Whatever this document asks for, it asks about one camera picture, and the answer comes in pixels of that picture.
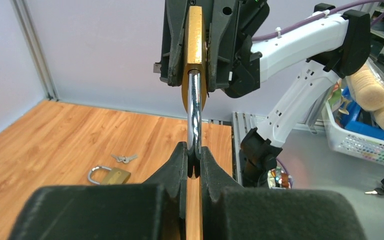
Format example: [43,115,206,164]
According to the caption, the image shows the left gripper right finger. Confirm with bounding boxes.
[200,147,366,240]

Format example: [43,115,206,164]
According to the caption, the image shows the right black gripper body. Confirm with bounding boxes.
[152,0,271,100]

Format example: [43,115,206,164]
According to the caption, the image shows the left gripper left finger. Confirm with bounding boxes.
[9,142,187,240]

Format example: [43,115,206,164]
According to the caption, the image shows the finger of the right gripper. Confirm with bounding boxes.
[204,0,239,92]
[153,0,189,87]

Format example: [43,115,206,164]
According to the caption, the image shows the brass padlock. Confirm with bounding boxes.
[181,5,207,179]
[87,165,131,185]

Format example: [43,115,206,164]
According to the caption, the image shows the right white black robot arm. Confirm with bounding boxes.
[154,0,371,187]

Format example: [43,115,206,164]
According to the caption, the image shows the silver key bunch on wood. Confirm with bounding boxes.
[111,154,138,164]

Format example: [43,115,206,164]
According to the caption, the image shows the white basket with blue items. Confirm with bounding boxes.
[322,87,384,165]

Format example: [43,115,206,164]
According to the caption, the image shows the packaged round cakes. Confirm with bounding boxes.
[345,58,384,130]

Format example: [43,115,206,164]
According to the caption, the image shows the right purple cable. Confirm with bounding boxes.
[251,0,384,42]

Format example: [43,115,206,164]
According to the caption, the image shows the aluminium frame rail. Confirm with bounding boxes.
[10,0,60,102]

